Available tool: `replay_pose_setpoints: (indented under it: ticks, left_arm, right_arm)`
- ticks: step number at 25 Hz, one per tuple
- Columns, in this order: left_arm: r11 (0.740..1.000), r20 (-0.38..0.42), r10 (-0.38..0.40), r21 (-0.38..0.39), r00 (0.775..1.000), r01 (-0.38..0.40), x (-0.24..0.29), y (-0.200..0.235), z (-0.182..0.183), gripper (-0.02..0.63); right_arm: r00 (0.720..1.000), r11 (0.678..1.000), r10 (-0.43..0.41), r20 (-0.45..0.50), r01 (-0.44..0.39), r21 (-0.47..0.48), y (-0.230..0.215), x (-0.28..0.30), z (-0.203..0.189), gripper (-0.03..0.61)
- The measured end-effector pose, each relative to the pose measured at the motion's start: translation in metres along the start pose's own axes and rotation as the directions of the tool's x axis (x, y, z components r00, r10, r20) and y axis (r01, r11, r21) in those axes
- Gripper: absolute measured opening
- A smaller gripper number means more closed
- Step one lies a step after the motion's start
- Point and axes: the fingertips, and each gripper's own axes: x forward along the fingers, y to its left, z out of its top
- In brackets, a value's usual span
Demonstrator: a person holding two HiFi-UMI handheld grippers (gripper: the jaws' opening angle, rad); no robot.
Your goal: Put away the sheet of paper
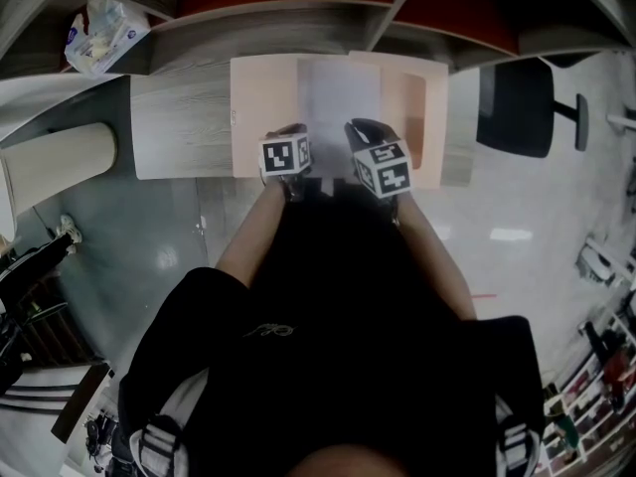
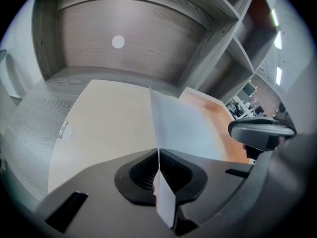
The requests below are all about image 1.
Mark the white translucent sheet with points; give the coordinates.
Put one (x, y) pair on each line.
(338, 97)

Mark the person's black shirt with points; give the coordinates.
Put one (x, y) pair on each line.
(348, 341)

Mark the white fluted reception counter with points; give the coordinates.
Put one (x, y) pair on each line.
(59, 162)

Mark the person's chin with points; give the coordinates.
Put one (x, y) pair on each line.
(353, 462)

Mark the grey wooden desk with shelves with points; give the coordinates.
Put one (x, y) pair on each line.
(184, 127)

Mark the person's left forearm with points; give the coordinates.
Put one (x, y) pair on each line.
(248, 241)

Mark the white display shelf rack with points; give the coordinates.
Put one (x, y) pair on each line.
(586, 405)

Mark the person's right forearm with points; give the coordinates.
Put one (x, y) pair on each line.
(437, 266)

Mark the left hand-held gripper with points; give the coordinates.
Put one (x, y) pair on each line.
(285, 156)

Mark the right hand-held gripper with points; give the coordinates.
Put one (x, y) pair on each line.
(385, 172)

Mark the pink tray board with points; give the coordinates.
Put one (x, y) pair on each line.
(258, 107)

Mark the plastic tissue pack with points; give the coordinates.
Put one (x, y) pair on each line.
(104, 38)

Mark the black office chair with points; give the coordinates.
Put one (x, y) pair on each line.
(517, 112)

